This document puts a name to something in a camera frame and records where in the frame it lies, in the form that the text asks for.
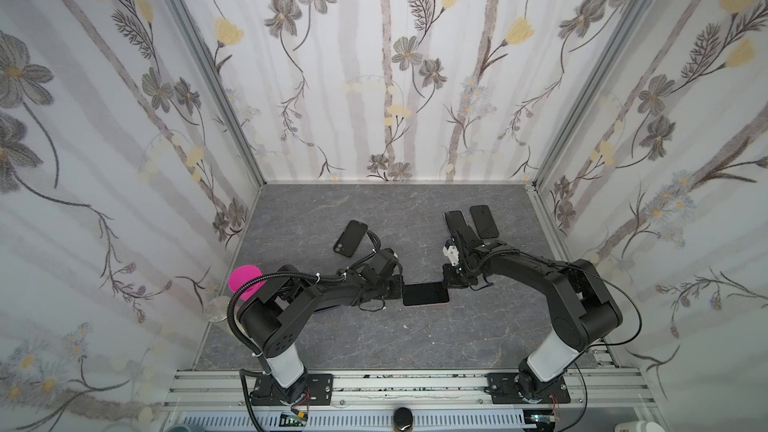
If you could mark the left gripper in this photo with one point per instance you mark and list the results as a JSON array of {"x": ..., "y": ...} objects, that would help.
[{"x": 398, "y": 294}]

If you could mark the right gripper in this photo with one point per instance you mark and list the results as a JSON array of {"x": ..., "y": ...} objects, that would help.
[{"x": 459, "y": 243}]

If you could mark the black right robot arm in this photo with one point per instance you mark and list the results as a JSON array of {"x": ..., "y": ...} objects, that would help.
[{"x": 581, "y": 309}]

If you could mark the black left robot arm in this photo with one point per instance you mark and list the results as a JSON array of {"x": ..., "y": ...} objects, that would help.
[{"x": 268, "y": 312}]

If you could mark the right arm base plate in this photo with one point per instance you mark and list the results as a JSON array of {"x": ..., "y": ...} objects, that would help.
[{"x": 510, "y": 389}]

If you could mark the aluminium mounting rail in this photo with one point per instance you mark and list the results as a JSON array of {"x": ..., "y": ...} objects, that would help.
[{"x": 416, "y": 389}]

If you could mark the black round knob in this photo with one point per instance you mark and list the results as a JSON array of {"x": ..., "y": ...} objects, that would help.
[{"x": 403, "y": 420}]

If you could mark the black phone case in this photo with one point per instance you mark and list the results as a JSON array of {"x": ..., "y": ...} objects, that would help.
[
  {"x": 351, "y": 237},
  {"x": 484, "y": 222}
]

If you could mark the pink phone case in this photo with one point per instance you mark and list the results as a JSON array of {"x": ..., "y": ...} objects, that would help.
[{"x": 426, "y": 294}]

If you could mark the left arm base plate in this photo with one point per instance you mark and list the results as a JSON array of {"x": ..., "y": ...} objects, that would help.
[{"x": 312, "y": 389}]

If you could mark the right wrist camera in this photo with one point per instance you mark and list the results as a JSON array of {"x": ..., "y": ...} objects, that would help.
[{"x": 451, "y": 253}]

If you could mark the magenta plastic goblet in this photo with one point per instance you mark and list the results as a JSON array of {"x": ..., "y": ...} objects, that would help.
[{"x": 241, "y": 276}]

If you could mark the light blue phone case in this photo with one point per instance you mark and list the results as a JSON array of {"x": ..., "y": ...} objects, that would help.
[{"x": 460, "y": 233}]

